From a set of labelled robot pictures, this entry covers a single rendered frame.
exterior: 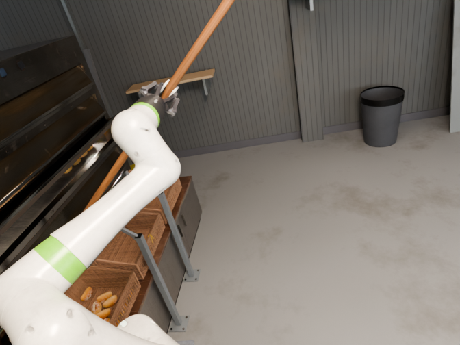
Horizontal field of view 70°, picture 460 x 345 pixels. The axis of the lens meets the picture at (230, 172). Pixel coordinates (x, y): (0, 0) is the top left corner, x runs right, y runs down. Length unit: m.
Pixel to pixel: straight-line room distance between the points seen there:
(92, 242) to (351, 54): 4.30
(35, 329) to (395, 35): 4.70
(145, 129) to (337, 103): 4.21
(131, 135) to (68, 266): 0.33
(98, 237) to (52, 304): 0.19
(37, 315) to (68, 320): 0.05
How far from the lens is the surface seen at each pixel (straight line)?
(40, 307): 0.71
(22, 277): 0.81
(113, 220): 0.84
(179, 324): 2.87
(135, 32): 4.73
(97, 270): 2.46
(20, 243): 2.32
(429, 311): 2.85
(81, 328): 0.70
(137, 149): 0.86
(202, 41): 1.12
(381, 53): 4.88
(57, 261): 0.81
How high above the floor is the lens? 2.25
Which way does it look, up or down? 31 degrees down
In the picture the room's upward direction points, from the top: 13 degrees counter-clockwise
